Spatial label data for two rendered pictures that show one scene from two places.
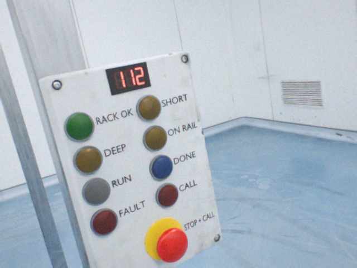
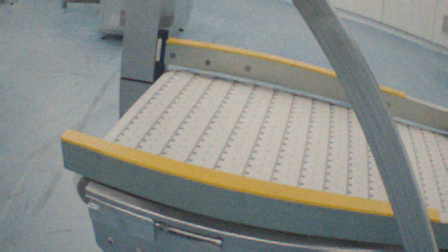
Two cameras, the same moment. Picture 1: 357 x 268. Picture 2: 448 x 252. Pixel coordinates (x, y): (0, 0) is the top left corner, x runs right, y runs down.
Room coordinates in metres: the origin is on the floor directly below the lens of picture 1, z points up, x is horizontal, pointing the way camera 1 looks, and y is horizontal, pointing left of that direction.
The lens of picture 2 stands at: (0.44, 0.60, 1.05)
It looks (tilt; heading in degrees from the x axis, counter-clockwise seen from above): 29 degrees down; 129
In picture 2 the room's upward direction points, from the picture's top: 7 degrees clockwise
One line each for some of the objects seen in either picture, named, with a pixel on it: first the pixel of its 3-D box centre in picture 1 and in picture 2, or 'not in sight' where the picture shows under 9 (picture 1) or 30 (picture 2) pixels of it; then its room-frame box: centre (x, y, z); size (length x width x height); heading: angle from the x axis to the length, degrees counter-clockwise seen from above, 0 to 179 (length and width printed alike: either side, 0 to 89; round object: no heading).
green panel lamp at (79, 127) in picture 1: (80, 127); not in sight; (0.33, 0.09, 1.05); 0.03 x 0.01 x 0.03; 118
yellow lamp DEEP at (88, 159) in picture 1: (88, 159); not in sight; (0.33, 0.09, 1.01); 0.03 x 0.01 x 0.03; 118
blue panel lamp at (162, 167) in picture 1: (162, 167); not in sight; (0.37, 0.02, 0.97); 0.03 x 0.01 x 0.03; 118
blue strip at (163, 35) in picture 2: not in sight; (157, 95); (0.01, 0.97, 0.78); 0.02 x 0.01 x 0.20; 28
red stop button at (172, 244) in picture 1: (167, 240); not in sight; (0.36, 0.04, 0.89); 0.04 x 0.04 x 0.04; 28
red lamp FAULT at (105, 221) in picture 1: (104, 222); not in sight; (0.33, 0.09, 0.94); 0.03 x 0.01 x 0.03; 118
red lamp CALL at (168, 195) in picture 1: (168, 195); not in sight; (0.37, 0.02, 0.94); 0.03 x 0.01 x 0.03; 118
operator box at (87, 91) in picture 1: (139, 168); not in sight; (0.39, 0.05, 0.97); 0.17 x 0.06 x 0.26; 118
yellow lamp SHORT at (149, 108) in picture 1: (149, 108); not in sight; (0.37, 0.02, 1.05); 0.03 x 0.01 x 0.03; 118
